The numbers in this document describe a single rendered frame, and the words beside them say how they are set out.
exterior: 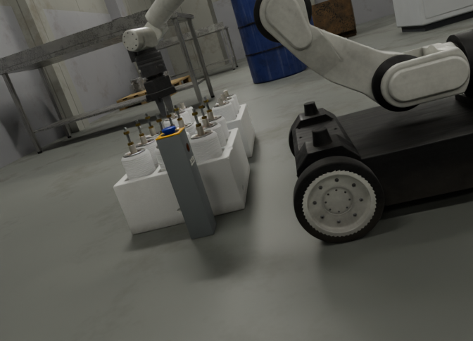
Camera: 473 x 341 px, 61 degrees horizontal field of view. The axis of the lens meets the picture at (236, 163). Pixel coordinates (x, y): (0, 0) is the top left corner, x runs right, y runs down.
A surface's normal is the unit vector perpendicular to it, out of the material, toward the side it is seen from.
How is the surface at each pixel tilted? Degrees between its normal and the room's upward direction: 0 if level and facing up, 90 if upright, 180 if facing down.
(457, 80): 90
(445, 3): 90
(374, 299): 0
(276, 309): 0
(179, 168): 90
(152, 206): 90
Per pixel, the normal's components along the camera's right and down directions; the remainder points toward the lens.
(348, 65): -0.11, 0.32
